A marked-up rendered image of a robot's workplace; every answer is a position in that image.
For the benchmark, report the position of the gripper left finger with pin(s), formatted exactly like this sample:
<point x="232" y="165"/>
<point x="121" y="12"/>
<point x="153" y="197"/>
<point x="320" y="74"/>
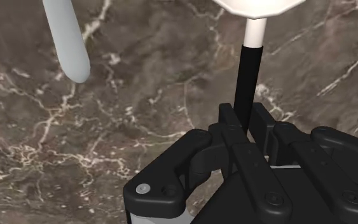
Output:
<point x="163" y="173"/>

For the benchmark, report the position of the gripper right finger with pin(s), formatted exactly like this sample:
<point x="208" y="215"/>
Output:
<point x="327" y="173"/>

